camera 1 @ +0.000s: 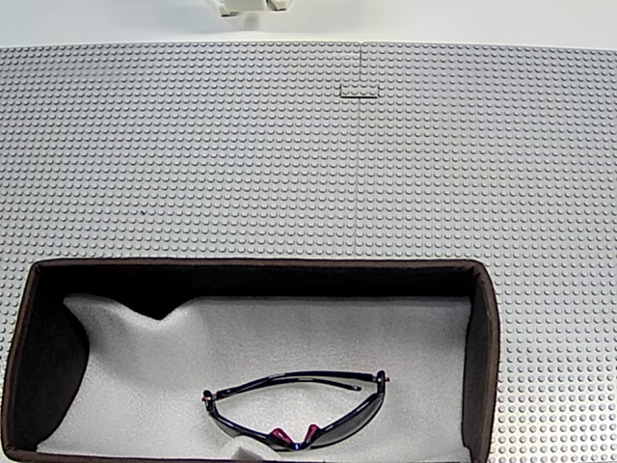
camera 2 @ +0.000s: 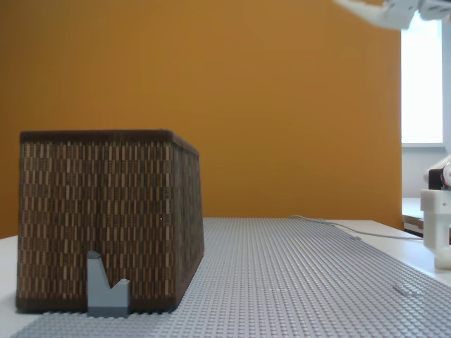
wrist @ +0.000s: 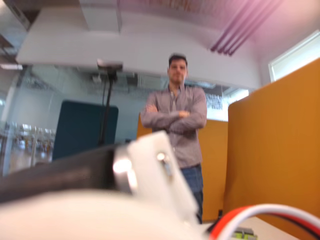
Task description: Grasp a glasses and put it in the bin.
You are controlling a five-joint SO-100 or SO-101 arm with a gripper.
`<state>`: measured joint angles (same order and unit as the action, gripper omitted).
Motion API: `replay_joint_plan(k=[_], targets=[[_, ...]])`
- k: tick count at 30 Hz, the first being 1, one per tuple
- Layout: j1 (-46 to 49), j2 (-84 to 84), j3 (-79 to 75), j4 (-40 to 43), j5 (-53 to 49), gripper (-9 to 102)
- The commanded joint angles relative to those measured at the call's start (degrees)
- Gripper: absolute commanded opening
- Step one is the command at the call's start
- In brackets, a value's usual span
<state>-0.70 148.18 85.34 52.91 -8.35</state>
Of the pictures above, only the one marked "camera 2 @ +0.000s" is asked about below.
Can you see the small transparent glasses piece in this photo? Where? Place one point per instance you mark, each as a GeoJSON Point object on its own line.
{"type": "Point", "coordinates": [407, 290]}

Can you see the brown woven bin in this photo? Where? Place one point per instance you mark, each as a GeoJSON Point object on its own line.
{"type": "Point", "coordinates": [105, 211]}

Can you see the window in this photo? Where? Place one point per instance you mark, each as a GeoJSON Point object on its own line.
{"type": "Point", "coordinates": [421, 88]}

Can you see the large orange partition panel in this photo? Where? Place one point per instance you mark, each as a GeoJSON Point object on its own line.
{"type": "Point", "coordinates": [246, 105]}

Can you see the grey studded baseplate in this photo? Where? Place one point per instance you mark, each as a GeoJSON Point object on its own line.
{"type": "Point", "coordinates": [282, 281]}

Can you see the grey brick stand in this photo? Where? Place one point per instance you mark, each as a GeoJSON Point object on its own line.
{"type": "Point", "coordinates": [102, 299]}

